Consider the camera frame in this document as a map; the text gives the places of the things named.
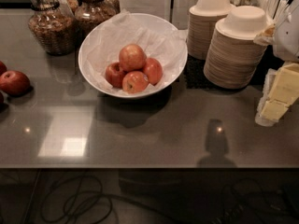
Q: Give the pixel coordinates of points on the front red apple in bowl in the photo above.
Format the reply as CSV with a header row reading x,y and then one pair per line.
x,y
135,82

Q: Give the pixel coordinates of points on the glass granola jar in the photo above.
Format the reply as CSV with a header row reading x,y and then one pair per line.
x,y
91,13
53,29

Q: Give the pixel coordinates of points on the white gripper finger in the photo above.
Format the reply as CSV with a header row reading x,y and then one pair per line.
x,y
268,82

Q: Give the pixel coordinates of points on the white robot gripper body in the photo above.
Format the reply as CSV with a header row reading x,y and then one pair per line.
x,y
288,37

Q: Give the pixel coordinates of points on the red apple on table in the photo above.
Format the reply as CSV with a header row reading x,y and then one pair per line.
x,y
14,83

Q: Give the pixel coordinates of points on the red apple at left edge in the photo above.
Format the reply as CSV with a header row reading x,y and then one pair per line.
x,y
3,68

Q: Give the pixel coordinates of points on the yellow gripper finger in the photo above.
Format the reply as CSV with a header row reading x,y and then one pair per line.
x,y
284,91

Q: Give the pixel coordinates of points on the stack of paper bowls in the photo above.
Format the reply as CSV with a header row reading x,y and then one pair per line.
x,y
232,56
202,20

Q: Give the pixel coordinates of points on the black power strip on floor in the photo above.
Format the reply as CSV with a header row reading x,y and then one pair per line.
x,y
230,216

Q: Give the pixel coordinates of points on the rear stack of paper bowls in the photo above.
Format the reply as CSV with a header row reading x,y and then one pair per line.
x,y
202,20

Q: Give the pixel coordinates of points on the top red apple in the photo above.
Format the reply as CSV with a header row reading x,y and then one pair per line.
x,y
132,57

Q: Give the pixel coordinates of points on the right red apple in bowl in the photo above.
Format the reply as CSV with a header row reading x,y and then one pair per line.
x,y
153,70

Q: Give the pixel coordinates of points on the middle glass granola jar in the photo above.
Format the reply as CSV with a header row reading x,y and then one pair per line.
x,y
91,13

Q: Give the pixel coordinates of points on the left red apple in bowl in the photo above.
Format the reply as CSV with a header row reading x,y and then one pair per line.
x,y
115,74

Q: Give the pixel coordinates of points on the left glass granola jar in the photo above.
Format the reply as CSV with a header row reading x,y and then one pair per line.
x,y
53,29

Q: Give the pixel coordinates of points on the red apple in bowl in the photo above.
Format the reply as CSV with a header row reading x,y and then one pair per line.
x,y
153,70
115,74
135,82

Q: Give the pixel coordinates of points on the white ceramic bowl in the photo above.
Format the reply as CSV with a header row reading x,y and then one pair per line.
x,y
93,78

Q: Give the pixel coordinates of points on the black rubber mat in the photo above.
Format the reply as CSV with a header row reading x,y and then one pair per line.
x,y
195,78

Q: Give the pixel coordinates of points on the front stack of paper bowls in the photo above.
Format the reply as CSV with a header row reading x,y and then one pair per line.
x,y
232,56

